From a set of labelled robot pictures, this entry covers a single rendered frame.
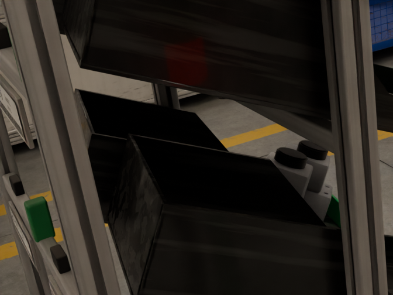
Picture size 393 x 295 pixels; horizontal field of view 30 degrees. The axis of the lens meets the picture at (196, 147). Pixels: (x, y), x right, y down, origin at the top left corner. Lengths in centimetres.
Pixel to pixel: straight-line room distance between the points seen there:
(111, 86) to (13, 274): 164
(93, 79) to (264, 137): 111
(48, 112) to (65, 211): 5
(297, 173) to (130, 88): 388
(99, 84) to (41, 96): 412
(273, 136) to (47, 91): 372
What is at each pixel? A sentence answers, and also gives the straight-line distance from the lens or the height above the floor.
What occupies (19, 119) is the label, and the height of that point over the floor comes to 144.
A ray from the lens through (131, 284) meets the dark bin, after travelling 49.
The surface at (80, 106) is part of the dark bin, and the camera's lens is 65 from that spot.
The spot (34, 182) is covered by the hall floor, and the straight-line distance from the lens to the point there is 405.
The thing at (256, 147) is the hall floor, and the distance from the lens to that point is 394.
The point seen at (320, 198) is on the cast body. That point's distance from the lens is 73.
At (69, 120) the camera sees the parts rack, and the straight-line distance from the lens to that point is 35.
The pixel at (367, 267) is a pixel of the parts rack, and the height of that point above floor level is 131.
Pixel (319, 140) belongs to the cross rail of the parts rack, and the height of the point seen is 138.
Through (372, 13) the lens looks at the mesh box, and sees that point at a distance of 492.
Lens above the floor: 157
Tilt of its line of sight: 23 degrees down
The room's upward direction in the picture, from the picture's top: 10 degrees counter-clockwise
